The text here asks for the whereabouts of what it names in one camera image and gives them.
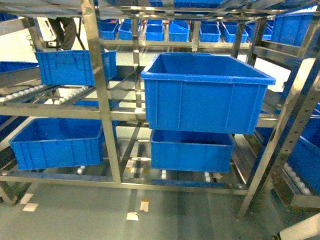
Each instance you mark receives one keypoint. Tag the large blue plastic bin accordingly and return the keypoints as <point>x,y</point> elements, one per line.
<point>202,92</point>

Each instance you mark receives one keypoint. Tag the blue bin lower left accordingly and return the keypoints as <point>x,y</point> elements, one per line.
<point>47,143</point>

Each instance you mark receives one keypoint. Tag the blue bin lower middle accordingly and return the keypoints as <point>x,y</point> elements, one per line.
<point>191,151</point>

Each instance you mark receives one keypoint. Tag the blue bin far right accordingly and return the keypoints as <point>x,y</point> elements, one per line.
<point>291,29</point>

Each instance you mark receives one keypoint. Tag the person in dark trousers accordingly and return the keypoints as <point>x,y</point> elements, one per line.
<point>65,30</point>

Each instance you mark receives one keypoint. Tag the stainless steel roller shelf rack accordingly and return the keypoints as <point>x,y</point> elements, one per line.
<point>287,127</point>

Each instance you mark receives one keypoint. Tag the blue bin left shelf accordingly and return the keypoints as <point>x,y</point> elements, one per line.
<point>68,67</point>

